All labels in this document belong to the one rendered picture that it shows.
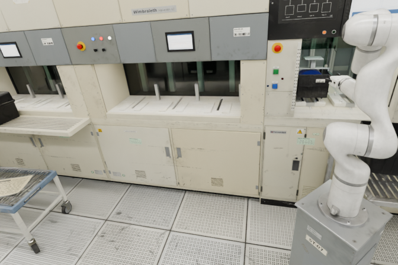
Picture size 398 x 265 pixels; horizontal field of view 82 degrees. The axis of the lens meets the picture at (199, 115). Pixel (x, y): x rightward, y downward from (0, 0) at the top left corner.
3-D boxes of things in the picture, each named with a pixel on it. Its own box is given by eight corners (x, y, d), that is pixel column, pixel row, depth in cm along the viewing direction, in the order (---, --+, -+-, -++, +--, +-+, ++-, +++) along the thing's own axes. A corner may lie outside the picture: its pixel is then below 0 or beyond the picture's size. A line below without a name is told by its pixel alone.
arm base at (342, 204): (352, 235, 91) (362, 201, 83) (309, 204, 106) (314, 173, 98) (376, 212, 99) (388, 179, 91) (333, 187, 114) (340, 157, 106)
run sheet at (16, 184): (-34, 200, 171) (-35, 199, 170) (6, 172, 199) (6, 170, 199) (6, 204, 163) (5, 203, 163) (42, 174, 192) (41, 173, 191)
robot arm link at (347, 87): (359, 77, 117) (340, 80, 119) (374, 85, 105) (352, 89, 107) (359, 91, 120) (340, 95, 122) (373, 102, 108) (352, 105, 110)
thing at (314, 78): (293, 102, 176) (297, 61, 163) (289, 93, 194) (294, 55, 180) (328, 103, 171) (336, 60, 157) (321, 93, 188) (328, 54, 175)
